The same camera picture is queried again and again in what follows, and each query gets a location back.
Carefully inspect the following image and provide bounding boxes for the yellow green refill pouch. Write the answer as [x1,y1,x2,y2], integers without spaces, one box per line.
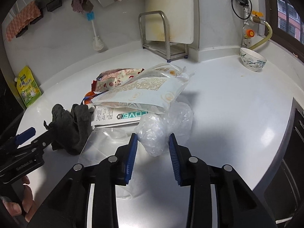
[15,66,42,108]

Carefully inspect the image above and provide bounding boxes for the large clear printed food pouch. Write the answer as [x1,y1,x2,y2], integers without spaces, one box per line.
[92,63,196,114]

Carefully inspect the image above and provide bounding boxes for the white packet with teal print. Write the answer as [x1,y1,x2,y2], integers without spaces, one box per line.
[91,106,150,128]

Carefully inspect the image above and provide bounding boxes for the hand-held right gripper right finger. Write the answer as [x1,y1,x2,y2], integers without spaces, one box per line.
[168,133,278,228]

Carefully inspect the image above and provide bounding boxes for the yellow gas hose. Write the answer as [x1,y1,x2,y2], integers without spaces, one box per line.
[249,21,275,51]

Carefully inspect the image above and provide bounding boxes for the yellow handle gas valve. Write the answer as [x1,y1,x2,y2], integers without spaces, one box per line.
[251,10,264,24]

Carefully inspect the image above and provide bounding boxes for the dark grey cloth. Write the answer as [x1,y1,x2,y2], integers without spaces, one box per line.
[43,103,93,156]

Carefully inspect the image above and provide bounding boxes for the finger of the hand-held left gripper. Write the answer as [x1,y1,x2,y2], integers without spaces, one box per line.
[0,127,36,151]
[13,128,57,157]

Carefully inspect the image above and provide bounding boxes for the blue white bottle brush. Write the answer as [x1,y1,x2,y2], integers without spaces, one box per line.
[86,12,105,51]

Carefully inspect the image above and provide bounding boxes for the faucet with hose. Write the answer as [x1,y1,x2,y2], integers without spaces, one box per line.
[239,0,253,48]

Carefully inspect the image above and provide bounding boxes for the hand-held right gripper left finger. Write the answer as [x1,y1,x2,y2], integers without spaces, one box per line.
[26,133,138,228]

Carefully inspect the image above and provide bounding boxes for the black cable loop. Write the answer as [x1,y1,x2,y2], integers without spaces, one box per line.
[231,0,252,20]

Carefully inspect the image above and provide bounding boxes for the black wall hook rack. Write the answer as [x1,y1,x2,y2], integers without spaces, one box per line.
[14,0,63,38]

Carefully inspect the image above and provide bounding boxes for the window with metal bars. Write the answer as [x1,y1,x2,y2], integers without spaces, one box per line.
[265,0,304,44]

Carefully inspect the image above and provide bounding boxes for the clear plastic bag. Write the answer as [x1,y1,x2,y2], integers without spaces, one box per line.
[134,99,194,158]

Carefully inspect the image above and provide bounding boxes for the flat clear plastic sheet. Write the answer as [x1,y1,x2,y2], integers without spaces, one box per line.
[78,125,134,200]

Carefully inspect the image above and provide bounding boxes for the orange sponge cloth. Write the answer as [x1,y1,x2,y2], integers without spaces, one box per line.
[6,1,41,42]

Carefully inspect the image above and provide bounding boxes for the red white snack wrapper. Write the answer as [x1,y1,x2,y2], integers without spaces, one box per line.
[91,68,144,93]

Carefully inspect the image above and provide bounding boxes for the person's left hand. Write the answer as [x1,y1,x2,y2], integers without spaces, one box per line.
[2,176,36,222]

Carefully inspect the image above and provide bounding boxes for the white cutting board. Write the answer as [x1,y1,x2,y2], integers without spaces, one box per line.
[144,0,194,45]

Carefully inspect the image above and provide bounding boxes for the dark cabinet front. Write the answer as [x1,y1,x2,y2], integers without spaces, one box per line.
[252,97,304,224]

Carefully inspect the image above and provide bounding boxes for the metal cutting board rack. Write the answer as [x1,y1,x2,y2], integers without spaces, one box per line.
[138,10,190,63]

